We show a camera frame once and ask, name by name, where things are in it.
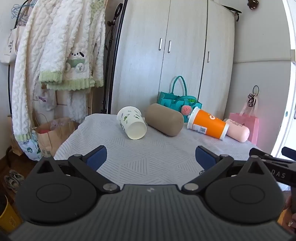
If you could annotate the orange cup with white lid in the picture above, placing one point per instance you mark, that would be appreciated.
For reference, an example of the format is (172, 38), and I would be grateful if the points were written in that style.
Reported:
(208, 124)

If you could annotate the white door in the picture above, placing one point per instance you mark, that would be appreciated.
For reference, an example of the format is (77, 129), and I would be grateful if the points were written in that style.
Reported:
(285, 76)

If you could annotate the brown wall hook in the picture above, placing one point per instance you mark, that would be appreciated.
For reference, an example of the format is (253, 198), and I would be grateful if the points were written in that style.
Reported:
(251, 4)

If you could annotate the brown paper bag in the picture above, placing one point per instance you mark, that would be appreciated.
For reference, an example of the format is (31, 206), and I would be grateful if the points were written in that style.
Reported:
(54, 135)

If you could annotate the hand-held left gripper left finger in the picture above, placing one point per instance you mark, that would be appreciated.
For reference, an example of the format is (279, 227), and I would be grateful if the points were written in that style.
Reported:
(96, 158)

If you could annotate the white printed plastic bag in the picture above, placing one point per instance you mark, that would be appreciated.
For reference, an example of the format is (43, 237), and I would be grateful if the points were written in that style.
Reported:
(30, 146)

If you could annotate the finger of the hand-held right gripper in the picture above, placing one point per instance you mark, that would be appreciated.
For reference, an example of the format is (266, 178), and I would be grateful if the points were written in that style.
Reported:
(289, 153)
(266, 156)

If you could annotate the white canvas tote bag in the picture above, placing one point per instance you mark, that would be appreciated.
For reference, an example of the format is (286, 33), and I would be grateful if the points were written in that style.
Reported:
(9, 47)

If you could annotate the light wooden wardrobe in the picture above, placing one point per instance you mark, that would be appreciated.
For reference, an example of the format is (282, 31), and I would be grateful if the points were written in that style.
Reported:
(175, 53)

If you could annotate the fluffy white and green robe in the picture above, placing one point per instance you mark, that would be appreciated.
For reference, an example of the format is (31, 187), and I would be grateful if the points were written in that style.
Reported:
(57, 58)

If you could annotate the pink cup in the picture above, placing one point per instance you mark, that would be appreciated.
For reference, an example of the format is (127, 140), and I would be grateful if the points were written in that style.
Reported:
(238, 132)

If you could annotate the pink gift bag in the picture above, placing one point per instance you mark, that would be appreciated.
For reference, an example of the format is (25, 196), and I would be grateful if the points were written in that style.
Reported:
(248, 122)

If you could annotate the grey sneaker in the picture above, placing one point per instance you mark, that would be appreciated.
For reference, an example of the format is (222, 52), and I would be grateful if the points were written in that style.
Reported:
(12, 181)

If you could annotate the yellow bin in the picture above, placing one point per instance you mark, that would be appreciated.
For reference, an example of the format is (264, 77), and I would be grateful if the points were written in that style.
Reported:
(8, 216)

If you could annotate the teal handbag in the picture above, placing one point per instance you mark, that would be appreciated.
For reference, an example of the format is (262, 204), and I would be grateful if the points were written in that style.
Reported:
(178, 99)

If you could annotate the white cup with green print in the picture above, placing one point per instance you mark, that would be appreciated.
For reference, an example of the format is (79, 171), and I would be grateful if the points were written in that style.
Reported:
(131, 123)

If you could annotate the brown cylindrical cup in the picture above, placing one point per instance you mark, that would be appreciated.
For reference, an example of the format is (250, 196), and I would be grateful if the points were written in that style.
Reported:
(164, 119)

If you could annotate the person's right hand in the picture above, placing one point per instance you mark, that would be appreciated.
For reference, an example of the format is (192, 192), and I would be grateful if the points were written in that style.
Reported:
(291, 220)

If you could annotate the black clothes rack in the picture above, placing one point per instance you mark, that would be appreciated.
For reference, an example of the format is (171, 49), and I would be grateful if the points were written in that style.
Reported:
(13, 30)

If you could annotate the grey patterned table cloth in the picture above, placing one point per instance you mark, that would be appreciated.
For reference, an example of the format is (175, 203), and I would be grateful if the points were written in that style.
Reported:
(150, 153)

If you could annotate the watermelon plush charm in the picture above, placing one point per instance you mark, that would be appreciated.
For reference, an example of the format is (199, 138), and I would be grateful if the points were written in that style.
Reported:
(186, 110)

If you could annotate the black clothes hanger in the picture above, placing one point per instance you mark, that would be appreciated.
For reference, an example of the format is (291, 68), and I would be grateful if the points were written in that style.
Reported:
(233, 12)

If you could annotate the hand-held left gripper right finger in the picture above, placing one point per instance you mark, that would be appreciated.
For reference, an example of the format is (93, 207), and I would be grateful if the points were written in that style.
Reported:
(205, 158)

